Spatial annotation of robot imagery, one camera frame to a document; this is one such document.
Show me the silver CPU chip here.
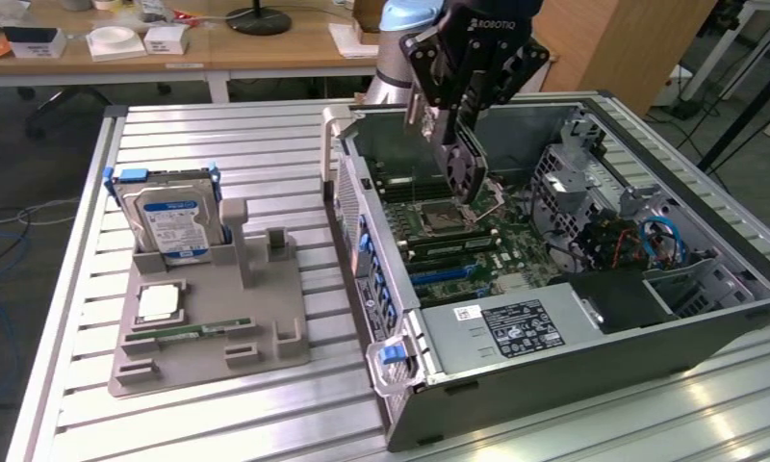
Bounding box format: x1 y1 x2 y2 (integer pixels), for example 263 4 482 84
135 286 182 322

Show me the green motherboard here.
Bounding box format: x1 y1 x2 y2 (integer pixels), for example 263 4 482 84
367 158 566 309

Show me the grey plastic parts rack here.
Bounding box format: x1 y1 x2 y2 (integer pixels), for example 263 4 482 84
106 197 312 399

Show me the small white cardboard box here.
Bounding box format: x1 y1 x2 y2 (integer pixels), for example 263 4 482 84
143 24 191 57

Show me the black lamp base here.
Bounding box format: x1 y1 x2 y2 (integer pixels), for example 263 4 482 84
224 0 294 37

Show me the white box with dark lid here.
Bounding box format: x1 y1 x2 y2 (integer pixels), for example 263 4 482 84
2 26 68 60

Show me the CPU socket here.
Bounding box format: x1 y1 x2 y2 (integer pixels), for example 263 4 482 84
419 180 507 237

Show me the brown cardboard box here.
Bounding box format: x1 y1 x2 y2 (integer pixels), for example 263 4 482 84
351 0 391 34

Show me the green RAM stick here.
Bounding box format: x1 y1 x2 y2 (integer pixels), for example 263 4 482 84
130 317 255 339

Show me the perforated metal drive cage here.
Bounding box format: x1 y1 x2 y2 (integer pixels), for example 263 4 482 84
528 141 631 232

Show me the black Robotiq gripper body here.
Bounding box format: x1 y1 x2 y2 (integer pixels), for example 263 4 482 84
435 0 543 55

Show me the blue expansion slot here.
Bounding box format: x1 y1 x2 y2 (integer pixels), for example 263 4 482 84
408 266 483 287

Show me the white table frame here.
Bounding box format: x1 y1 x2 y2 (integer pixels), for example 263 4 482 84
679 0 770 137

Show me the graphics card with metal bracket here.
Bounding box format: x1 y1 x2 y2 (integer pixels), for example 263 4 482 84
402 90 490 204

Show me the hard disk in blue carrier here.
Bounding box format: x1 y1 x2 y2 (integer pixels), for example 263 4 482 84
100 163 226 266

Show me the wooden cabinet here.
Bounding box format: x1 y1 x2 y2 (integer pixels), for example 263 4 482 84
528 0 719 116

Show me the metal disk bay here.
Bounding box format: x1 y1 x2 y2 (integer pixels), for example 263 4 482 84
640 258 747 320

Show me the blue case latch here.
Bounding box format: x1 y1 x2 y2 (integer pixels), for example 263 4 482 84
378 344 408 368

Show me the grey power supply unit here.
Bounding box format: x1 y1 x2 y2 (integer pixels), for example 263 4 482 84
419 282 608 376

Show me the blue wire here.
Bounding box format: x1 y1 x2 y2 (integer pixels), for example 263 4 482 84
638 218 688 270

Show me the open black PC case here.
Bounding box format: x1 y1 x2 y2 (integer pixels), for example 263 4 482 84
319 90 770 453

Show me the wooden desk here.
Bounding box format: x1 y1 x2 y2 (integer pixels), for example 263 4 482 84
0 0 559 103

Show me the black stand pole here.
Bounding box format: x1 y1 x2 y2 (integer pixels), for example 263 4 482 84
695 0 770 173

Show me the black office chair base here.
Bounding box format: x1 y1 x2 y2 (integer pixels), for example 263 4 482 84
16 86 114 140

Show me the blue floor cable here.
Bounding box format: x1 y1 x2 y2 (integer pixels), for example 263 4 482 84
0 211 34 410

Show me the white box with round recess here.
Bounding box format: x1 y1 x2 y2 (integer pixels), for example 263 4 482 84
86 26 150 63

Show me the white paper booklet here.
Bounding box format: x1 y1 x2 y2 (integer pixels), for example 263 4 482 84
327 21 380 60

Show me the black installed RAM stick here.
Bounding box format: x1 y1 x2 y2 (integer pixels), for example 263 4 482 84
408 230 503 260

